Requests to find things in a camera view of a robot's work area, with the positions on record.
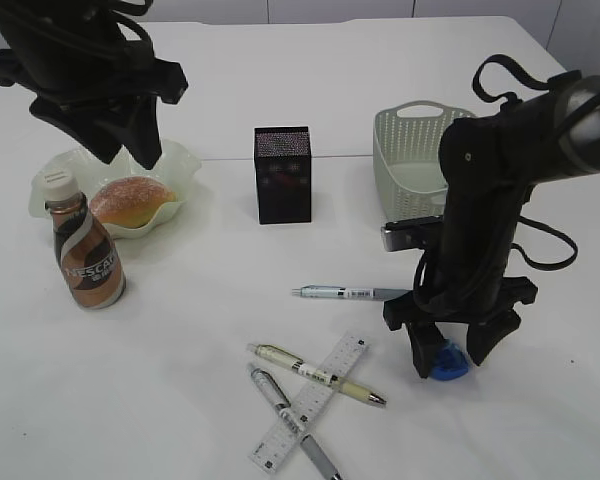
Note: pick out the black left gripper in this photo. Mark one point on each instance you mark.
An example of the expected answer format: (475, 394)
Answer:
(74, 86)

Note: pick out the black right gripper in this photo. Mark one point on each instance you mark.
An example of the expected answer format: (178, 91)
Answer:
(490, 319)

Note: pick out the blue pencil sharpener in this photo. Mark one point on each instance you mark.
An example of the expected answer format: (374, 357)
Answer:
(449, 363)

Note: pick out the sugared bread bun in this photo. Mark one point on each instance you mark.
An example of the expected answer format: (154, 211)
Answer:
(130, 202)

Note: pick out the blue clear grey pen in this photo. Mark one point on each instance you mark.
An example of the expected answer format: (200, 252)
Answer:
(348, 293)

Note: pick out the brown coffee bottle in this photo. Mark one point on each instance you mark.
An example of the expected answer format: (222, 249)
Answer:
(85, 253)

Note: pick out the cream yellow pen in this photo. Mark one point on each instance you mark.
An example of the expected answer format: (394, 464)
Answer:
(291, 362)

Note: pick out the transparent plastic ruler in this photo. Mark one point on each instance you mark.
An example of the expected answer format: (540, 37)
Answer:
(313, 397)

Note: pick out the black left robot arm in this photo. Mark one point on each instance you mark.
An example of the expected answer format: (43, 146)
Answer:
(77, 21)

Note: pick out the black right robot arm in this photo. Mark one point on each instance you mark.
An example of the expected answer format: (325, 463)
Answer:
(491, 166)

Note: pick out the pale green wavy plate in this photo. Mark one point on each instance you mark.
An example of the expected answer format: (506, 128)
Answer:
(175, 170)

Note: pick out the grey green plastic basket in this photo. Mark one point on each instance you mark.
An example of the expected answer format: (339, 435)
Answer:
(406, 168)

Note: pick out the black mesh pen holder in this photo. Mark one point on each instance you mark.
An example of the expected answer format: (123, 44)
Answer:
(282, 162)

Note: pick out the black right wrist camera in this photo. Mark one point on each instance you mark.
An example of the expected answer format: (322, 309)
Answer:
(416, 233)

